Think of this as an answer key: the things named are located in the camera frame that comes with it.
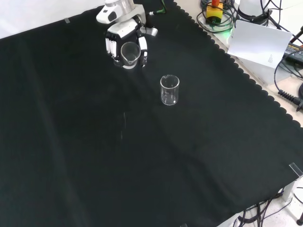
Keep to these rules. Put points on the black power adapter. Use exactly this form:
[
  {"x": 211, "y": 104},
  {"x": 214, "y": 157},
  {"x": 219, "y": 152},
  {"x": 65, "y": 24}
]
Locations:
[{"x": 293, "y": 50}]

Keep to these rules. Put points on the yellow stop button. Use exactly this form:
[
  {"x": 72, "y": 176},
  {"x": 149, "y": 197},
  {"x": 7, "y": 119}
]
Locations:
[{"x": 214, "y": 13}]

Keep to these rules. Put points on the white bench leg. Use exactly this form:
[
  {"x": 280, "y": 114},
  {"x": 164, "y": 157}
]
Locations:
[{"x": 289, "y": 189}]

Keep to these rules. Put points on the clear glass beaker with markings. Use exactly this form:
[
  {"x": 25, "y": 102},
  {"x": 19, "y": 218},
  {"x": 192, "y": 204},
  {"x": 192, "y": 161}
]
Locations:
[{"x": 129, "y": 55}]

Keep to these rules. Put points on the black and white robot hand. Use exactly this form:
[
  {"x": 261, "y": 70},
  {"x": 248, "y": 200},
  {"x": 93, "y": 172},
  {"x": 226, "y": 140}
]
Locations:
[{"x": 123, "y": 29}]

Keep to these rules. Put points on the pale board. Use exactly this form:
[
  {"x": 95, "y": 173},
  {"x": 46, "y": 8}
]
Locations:
[{"x": 258, "y": 42}]

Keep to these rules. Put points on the clear cloth clamp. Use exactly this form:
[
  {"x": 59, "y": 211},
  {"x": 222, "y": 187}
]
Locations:
[
  {"x": 67, "y": 21},
  {"x": 296, "y": 169}
]

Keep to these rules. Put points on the black bench cloth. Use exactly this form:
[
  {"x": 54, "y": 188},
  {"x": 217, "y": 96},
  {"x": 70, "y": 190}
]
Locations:
[{"x": 99, "y": 142}]

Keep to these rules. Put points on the black tripod leg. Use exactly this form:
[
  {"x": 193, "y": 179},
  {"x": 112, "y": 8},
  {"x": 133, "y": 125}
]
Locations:
[{"x": 297, "y": 35}]

